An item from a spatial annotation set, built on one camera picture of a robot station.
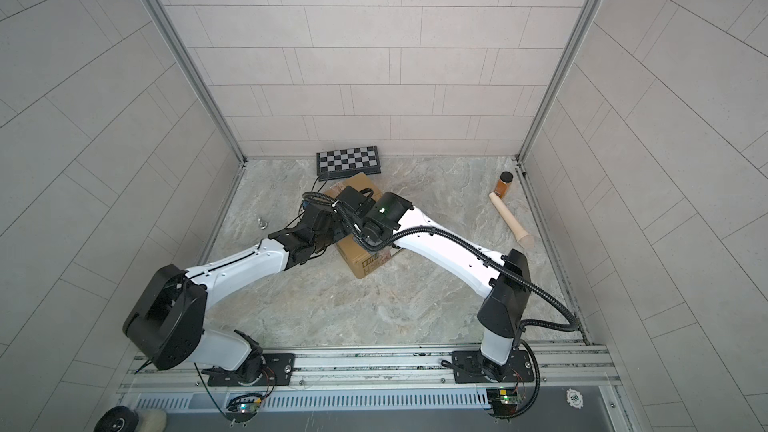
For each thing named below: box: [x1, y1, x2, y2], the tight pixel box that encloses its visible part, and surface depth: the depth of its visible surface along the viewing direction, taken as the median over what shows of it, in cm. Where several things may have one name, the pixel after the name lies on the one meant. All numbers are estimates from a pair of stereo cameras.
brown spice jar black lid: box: [494, 171, 514, 199], surface depth 101 cm
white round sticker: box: [566, 388, 584, 409], surface depth 69 cm
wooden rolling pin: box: [488, 192, 535, 251], surface depth 98 cm
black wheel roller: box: [94, 406, 139, 432], surface depth 57 cm
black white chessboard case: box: [316, 145, 382, 182], surface depth 114 cm
